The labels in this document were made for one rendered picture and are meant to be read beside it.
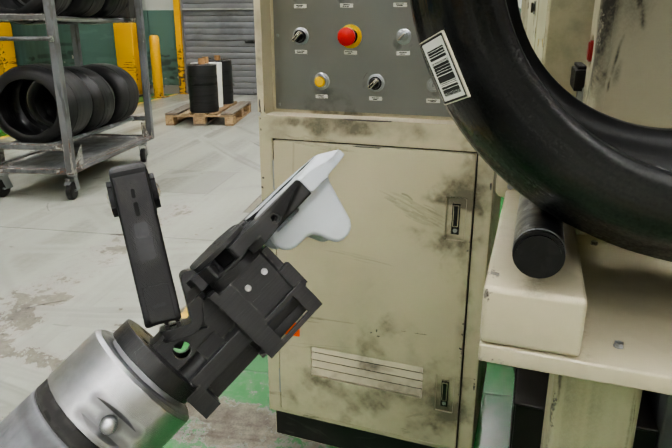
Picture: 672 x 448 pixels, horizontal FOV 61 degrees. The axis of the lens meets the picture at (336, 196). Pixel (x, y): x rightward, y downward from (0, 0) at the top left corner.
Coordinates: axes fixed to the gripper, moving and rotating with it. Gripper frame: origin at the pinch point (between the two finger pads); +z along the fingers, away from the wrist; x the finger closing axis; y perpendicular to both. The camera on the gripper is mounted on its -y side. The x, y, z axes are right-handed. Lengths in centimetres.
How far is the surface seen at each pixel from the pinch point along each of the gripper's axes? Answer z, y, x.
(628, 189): 14.5, 18.1, 7.3
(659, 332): 13.7, 35.8, -1.3
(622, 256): 26.5, 38.7, -16.8
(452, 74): 13.2, 2.6, 0.8
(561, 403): 13, 59, -36
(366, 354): 3, 52, -91
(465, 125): 12.4, 7.2, -1.7
